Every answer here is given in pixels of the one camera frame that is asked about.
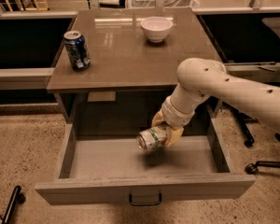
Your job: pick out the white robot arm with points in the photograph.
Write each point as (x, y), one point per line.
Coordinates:
(199, 79)

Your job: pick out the silver green 7up can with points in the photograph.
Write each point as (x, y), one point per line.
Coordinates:
(152, 138)

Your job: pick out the grey open drawer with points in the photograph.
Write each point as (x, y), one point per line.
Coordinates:
(198, 167)

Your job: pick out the blue soda can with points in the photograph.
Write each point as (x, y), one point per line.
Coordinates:
(77, 51)

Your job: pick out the grey counter cabinet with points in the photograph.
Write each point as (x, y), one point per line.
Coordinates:
(121, 56)

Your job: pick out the black angled stand leg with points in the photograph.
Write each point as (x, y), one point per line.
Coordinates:
(249, 140)

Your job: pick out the white wire basket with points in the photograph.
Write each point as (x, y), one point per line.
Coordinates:
(164, 3)

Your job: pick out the black chair leg with caster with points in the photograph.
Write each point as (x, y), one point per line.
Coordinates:
(253, 168)

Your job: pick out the black drawer handle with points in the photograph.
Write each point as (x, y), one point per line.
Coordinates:
(141, 201)

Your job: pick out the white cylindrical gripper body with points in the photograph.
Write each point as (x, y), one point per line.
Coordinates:
(176, 116)

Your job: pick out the white bowl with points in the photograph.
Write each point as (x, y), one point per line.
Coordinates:
(156, 29)

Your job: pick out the black stand leg left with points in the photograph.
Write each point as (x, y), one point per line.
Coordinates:
(17, 197)

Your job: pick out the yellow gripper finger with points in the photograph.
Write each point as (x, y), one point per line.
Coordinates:
(173, 135)
(158, 119)

